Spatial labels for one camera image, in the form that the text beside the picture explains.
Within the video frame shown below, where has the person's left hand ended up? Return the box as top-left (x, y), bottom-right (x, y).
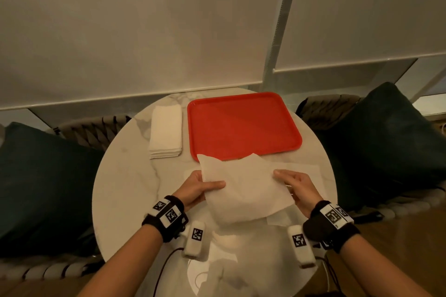
top-left (172, 170), bottom-right (226, 212)

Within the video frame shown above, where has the person's right hand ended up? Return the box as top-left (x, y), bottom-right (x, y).
top-left (273, 169), bottom-right (323, 219)

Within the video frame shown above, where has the person's left forearm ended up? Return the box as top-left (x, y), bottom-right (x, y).
top-left (77, 224), bottom-right (164, 297)

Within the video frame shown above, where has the person's right forearm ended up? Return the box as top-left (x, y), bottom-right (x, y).
top-left (339, 233), bottom-right (433, 297)

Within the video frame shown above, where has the black wristband with marker tags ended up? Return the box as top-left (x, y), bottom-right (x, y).
top-left (142, 195), bottom-right (189, 243)
top-left (302, 200), bottom-right (361, 254)

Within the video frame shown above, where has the red plastic tray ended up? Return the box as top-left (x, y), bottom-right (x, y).
top-left (187, 92), bottom-right (303, 162)

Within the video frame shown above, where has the stack of white napkins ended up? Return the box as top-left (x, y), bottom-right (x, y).
top-left (149, 104), bottom-right (183, 160)

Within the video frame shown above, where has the small black device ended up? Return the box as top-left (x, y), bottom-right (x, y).
top-left (351, 211), bottom-right (385, 225)

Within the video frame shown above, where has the crumpled white tissue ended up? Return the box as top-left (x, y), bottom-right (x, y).
top-left (197, 258), bottom-right (252, 297)

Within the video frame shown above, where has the dark green cushion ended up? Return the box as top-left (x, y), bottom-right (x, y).
top-left (313, 82), bottom-right (446, 211)
top-left (0, 122), bottom-right (105, 259)

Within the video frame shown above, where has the white roller blind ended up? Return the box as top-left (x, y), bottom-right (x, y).
top-left (0, 0), bottom-right (290, 111)
top-left (273, 0), bottom-right (446, 73)

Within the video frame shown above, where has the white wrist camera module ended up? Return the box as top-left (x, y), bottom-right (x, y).
top-left (182, 220), bottom-right (206, 260)
top-left (287, 225), bottom-right (316, 269)

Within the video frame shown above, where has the woven rope chair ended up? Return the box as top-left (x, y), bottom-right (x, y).
top-left (0, 114), bottom-right (133, 281)
top-left (295, 94), bottom-right (446, 221)

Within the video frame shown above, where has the black cable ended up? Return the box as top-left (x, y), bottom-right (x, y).
top-left (315, 255), bottom-right (345, 294)
top-left (152, 247), bottom-right (185, 297)

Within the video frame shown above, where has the grey window frame post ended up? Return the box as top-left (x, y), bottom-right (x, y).
top-left (261, 0), bottom-right (304, 93)

